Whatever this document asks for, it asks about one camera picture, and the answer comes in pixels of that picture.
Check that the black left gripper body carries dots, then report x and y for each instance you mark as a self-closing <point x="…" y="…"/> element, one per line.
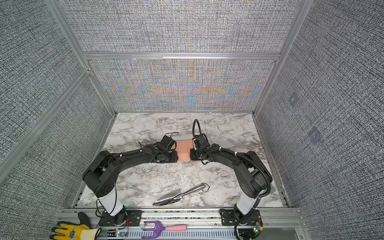
<point x="170" y="157"/>

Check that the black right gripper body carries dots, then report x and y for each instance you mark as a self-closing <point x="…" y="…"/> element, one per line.
<point x="195" y="155"/>

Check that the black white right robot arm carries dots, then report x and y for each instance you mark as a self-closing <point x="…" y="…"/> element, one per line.
<point x="253" y="177"/>

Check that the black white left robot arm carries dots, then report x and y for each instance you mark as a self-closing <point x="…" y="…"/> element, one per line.
<point x="102" y="174"/>

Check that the silver metal garden trowel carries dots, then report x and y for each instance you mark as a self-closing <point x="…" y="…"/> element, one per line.
<point x="177" y="195"/>

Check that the purple pink garden fork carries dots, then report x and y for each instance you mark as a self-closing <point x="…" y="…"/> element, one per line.
<point x="159" y="228"/>

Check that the yellow black work glove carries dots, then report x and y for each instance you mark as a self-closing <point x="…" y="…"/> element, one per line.
<point x="70" y="231"/>

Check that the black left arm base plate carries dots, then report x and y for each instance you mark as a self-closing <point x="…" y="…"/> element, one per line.
<point x="131" y="218"/>

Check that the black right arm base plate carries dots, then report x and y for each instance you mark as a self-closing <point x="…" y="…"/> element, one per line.
<point x="229" y="217"/>

